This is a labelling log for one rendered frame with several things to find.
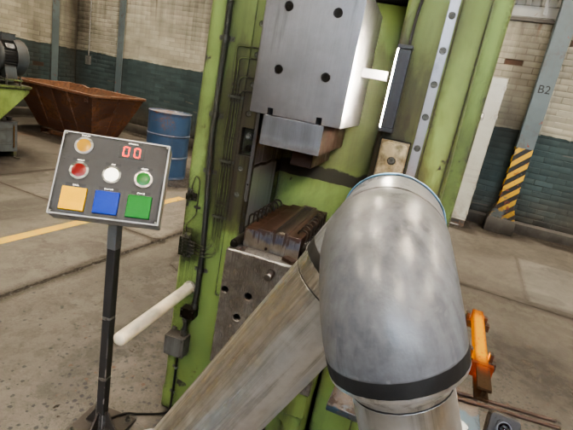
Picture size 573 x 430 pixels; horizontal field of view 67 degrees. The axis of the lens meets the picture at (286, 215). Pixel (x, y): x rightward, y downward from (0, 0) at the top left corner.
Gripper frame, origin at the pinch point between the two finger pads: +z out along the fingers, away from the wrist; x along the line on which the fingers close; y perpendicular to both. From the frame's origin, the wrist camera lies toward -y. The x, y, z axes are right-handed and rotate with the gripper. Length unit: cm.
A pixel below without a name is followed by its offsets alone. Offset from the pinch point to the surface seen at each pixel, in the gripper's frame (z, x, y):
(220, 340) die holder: 42, -76, 37
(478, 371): 12.3, -1.0, -1.2
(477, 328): 35.2, -0.4, -0.8
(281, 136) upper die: 48, -69, -37
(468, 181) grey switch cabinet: 583, 10, 27
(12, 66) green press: 310, -537, -18
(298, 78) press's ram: 49, -67, -55
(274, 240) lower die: 49, -66, -2
